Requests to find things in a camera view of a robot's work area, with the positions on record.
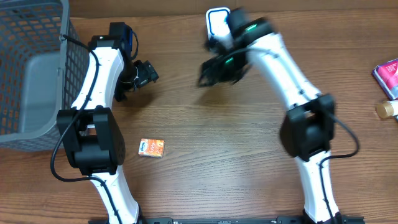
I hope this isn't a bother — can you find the orange small box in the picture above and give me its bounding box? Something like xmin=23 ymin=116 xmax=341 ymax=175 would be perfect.
xmin=138 ymin=138 xmax=164 ymax=158

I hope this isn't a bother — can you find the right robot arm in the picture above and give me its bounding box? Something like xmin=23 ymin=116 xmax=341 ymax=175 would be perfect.
xmin=197 ymin=7 xmax=341 ymax=223

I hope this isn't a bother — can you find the white barcode scanner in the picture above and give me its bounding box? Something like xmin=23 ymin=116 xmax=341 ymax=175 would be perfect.
xmin=205 ymin=7 xmax=233 ymax=49

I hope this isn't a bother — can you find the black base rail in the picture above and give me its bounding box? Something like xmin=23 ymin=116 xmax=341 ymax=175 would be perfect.
xmin=88 ymin=216 xmax=365 ymax=224

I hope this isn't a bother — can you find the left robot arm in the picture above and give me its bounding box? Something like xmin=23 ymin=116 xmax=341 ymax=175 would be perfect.
xmin=50 ymin=22 xmax=159 ymax=223

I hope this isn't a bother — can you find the red purple pad pack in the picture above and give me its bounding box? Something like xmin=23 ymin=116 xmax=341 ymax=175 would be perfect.
xmin=372 ymin=59 xmax=397 ymax=100

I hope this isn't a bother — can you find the grey plastic shopping basket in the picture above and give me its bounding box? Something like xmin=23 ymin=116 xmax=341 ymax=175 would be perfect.
xmin=1 ymin=0 xmax=89 ymax=152

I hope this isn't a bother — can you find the white tube with gold cap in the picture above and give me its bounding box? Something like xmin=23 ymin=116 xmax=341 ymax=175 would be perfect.
xmin=376 ymin=100 xmax=398 ymax=119

